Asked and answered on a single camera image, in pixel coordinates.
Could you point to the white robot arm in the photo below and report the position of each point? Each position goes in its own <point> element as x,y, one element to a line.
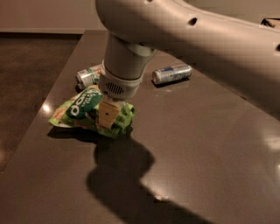
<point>240,55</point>

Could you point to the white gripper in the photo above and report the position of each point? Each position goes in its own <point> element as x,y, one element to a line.
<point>120,87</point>

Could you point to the green 7up can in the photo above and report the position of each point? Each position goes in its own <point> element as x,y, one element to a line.
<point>89,76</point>

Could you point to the black object at wall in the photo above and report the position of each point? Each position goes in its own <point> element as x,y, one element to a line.
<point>271,22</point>

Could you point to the silver blue energy drink can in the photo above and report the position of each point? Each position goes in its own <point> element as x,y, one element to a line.
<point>171,73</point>

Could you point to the green rice chip bag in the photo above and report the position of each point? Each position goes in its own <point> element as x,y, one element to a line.
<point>82,111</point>

